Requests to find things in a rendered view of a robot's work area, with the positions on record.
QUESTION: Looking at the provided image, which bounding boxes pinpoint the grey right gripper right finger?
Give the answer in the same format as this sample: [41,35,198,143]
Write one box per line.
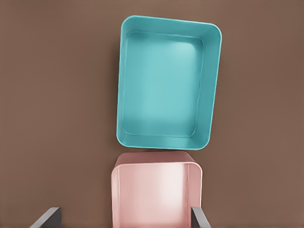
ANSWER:
[191,207,211,228]

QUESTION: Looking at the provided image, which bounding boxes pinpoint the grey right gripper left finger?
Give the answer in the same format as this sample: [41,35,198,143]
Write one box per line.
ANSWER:
[29,207,62,228]

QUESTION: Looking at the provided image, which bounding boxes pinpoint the pink rectangular plastic tray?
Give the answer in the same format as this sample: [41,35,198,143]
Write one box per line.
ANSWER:
[111,152,203,228]

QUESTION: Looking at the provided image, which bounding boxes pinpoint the teal rectangular plastic tray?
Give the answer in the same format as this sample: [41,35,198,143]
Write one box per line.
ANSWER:
[116,15,223,151]

